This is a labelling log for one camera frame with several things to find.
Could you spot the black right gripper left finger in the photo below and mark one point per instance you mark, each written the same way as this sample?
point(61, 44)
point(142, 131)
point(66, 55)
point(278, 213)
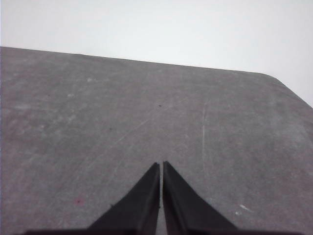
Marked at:
point(137, 208)

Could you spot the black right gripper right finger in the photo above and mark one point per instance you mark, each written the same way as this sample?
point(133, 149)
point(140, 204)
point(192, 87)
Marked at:
point(185, 208)

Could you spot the grey table cloth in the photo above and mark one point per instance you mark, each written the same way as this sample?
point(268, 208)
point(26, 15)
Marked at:
point(97, 122)

